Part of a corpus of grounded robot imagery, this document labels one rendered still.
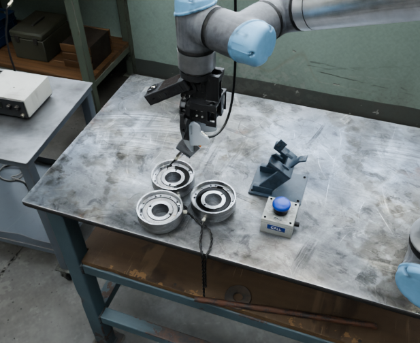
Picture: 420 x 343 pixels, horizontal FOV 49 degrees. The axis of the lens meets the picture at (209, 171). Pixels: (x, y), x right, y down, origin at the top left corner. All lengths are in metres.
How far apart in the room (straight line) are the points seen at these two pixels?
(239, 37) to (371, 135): 0.66
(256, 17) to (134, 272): 0.77
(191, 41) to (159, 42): 2.04
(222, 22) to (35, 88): 0.97
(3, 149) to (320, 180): 0.96
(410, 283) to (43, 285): 1.52
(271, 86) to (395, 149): 1.55
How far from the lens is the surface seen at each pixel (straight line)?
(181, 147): 1.06
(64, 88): 1.77
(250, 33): 0.78
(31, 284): 2.04
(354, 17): 0.80
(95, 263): 1.33
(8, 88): 1.68
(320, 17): 0.83
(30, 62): 2.90
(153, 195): 1.08
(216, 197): 1.08
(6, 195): 2.10
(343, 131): 1.34
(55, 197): 1.17
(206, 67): 0.89
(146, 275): 1.28
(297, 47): 2.62
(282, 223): 1.00
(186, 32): 0.85
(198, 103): 0.94
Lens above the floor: 1.61
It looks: 44 degrees down
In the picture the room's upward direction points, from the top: 1 degrees counter-clockwise
